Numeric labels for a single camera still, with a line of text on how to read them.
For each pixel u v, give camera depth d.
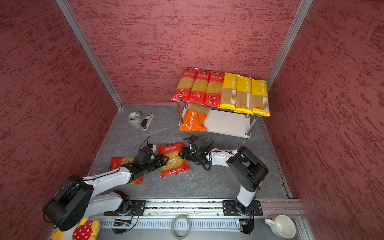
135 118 1.12
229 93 0.77
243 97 0.76
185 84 0.81
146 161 0.71
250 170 0.45
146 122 1.06
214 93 0.77
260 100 0.74
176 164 0.85
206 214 0.74
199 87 0.79
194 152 0.71
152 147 0.84
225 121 1.07
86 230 0.63
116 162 0.86
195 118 0.99
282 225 0.66
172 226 0.70
